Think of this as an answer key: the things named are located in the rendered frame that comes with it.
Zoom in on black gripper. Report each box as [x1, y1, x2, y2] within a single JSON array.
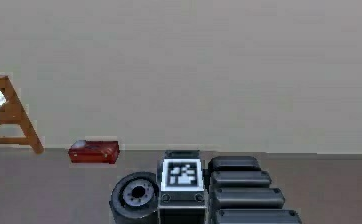
[[109, 171, 160, 224]]

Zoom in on red box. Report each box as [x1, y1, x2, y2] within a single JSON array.
[[68, 139, 121, 165]]

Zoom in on brown wooden shelf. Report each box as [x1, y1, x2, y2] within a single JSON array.
[[0, 75, 45, 155]]

